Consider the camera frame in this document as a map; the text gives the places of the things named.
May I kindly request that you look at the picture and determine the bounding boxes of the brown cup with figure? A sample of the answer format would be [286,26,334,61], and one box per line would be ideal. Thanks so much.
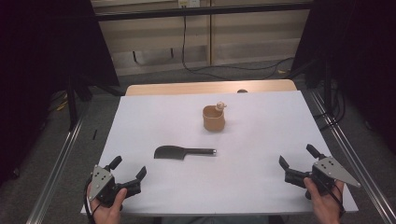
[202,101,228,133]

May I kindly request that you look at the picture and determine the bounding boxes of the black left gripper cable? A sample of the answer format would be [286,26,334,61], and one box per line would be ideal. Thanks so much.
[83,178,96,224]

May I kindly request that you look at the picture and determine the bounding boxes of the long black power cable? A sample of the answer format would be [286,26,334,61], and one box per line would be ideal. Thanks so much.
[181,14,296,81]

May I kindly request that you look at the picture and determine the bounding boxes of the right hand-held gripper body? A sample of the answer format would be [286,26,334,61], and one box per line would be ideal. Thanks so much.
[284,155,362,200]

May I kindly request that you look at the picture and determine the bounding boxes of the black curtain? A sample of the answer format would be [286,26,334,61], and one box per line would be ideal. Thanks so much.
[0,0,120,188]
[290,0,396,153]

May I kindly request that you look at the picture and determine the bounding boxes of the black horizontal bar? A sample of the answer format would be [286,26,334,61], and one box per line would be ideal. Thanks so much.
[92,2,314,22]

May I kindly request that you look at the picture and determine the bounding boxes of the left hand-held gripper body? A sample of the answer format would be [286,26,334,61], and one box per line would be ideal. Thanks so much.
[88,165,142,209]

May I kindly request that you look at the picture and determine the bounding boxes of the aluminium floor rail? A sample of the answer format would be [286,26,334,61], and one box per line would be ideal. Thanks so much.
[309,90,396,224]
[26,115,85,224]

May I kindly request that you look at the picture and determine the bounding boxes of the black floor cables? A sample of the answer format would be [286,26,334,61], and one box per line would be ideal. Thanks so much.
[312,80,347,132]

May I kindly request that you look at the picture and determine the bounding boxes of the white table cover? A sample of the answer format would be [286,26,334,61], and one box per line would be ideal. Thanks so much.
[80,90,359,217]

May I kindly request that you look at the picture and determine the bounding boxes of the black metal stand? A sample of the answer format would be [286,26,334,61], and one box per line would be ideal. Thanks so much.
[66,74,125,132]

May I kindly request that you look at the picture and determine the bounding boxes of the black comb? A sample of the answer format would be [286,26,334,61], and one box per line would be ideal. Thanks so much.
[153,145,218,161]

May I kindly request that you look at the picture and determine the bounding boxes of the white wall outlet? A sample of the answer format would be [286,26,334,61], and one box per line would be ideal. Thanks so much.
[177,0,201,8]

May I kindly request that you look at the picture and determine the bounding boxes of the person's left hand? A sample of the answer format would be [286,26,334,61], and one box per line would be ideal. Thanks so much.
[86,183,129,224]

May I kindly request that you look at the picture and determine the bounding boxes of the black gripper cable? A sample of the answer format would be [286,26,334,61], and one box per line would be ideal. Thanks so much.
[317,176,347,218]
[83,178,96,224]

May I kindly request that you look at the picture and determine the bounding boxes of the person's right hand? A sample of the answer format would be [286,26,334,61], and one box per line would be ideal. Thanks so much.
[303,176,346,224]

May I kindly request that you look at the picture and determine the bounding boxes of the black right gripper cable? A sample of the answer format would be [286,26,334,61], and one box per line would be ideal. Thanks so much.
[317,176,347,218]

